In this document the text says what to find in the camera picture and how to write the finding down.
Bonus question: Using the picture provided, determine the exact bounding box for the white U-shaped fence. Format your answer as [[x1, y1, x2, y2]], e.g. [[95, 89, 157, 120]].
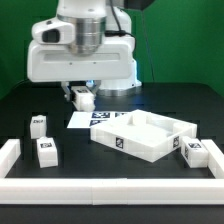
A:
[[0, 139, 224, 205]]

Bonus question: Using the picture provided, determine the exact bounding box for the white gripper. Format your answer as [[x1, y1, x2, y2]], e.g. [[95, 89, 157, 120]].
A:
[[27, 36, 135, 102]]

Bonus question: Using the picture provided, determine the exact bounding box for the paper sheet with tags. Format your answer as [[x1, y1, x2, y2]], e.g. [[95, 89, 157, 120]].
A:
[[67, 111, 124, 129]]

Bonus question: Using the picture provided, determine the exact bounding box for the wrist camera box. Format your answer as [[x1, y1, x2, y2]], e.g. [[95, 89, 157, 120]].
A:
[[32, 18, 76, 44]]

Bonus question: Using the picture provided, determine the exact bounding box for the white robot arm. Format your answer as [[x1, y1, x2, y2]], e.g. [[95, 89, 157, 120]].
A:
[[27, 0, 154, 96]]

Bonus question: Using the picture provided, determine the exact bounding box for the white square tabletop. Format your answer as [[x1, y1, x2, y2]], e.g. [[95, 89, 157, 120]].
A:
[[90, 110, 197, 162]]

